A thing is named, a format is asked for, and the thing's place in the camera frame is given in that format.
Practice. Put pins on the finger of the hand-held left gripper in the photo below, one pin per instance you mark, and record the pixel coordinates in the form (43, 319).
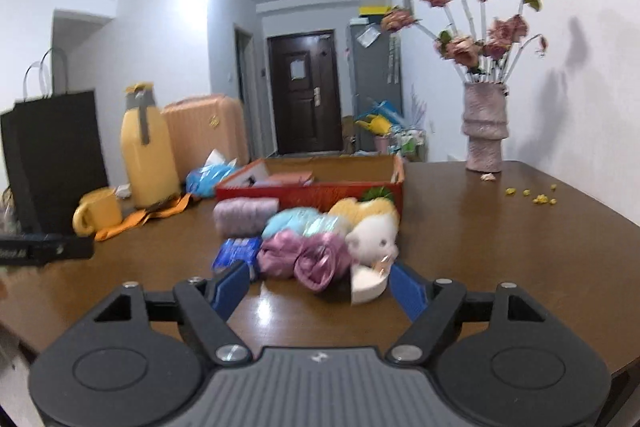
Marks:
(65, 249)

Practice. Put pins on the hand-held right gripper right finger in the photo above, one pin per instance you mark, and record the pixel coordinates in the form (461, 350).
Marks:
(405, 292)

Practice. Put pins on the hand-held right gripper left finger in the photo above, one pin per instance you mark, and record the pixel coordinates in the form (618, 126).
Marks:
(232, 287)

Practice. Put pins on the blue packet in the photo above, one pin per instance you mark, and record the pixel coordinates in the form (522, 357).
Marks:
(237, 252)

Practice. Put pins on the beige block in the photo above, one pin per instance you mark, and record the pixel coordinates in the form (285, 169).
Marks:
(367, 287)

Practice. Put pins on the white plush toy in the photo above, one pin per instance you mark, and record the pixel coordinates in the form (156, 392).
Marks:
(372, 239)

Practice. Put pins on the lilac fluffy towel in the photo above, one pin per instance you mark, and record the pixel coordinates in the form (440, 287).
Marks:
(245, 216)

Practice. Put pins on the pink satin cloth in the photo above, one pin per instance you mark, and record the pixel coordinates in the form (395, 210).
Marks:
(310, 259)

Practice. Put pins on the light blue plush toy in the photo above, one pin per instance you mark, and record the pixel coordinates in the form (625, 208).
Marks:
(285, 222)

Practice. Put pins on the yellow plush toy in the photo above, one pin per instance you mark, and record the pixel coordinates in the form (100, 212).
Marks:
(372, 207)

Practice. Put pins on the red cardboard box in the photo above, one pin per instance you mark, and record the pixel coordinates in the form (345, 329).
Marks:
(310, 197)

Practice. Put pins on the yellow mug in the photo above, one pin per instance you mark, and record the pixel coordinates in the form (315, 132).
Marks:
(102, 209)

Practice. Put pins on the black paper bag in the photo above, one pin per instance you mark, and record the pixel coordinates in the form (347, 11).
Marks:
(50, 157)

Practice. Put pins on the blue tissue pack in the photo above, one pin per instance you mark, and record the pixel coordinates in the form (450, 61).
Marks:
(207, 179)

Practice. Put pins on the yellow thermos jug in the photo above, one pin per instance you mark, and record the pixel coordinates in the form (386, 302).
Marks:
(147, 147)

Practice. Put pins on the fallen petal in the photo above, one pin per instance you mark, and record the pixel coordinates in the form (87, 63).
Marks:
(487, 178)

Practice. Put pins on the peach hard-shell suitcase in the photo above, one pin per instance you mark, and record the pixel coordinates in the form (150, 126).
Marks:
(205, 132)

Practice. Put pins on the pile of colourful household goods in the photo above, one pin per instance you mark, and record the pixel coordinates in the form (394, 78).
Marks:
(395, 134)

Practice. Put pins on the yellow crumbs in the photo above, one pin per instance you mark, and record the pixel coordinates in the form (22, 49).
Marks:
(541, 199)

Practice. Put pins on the pink textured vase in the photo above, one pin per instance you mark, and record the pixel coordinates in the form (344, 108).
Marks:
(484, 127)

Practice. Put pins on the dark brown door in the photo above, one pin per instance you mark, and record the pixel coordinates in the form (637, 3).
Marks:
(302, 92)

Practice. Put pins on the grey cabinet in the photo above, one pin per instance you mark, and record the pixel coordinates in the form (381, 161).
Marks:
(377, 72)

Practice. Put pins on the yellow box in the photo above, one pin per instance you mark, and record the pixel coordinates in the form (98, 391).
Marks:
(375, 10)

